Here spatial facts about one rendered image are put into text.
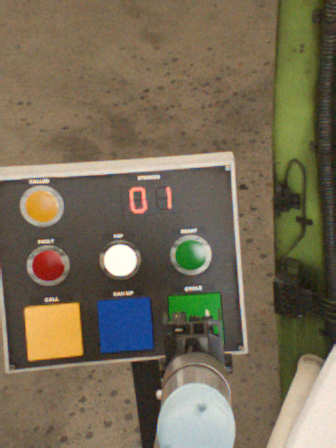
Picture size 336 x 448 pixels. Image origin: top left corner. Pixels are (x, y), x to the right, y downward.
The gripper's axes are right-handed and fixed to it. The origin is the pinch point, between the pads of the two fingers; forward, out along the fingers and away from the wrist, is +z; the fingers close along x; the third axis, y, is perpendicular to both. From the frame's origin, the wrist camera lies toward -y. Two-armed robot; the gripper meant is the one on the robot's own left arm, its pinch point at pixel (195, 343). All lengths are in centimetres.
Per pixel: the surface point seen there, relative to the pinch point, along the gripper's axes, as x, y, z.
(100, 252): 12.6, 10.8, 10.4
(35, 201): 20.7, 18.8, 10.0
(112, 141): 26, -1, 209
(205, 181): -2.9, 19.8, 10.4
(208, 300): -2.1, 2.9, 9.6
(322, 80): -19.4, 31.0, 17.1
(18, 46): 57, 25, 255
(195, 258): -0.7, 9.0, 10.0
